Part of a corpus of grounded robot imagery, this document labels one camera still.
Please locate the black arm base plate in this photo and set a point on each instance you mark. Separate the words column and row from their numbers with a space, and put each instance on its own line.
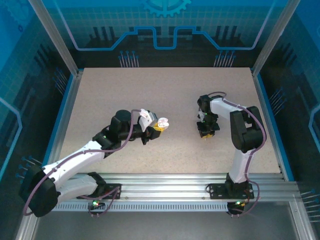
column 217, row 191
column 112, row 192

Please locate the white earbud charging case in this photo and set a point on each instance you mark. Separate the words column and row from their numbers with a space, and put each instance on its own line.
column 165, row 125

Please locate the small LED circuit board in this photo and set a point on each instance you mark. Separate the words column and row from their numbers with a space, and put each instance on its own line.
column 237, row 203
column 96, row 203

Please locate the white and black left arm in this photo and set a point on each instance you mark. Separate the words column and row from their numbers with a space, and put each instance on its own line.
column 75, row 157

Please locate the aluminium frame post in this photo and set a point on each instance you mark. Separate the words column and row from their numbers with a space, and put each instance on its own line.
column 300, row 220
column 27, row 230
column 272, row 37
column 55, row 37

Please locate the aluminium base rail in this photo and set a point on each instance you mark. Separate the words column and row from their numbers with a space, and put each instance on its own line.
column 162, row 185

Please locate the blue-edged aluminium side rail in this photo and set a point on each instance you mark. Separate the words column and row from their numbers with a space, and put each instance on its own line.
column 271, row 125
column 66, row 120

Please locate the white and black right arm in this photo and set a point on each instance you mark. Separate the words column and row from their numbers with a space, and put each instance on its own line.
column 240, row 170

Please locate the grey metal sheet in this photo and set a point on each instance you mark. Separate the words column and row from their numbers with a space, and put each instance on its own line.
column 162, row 225

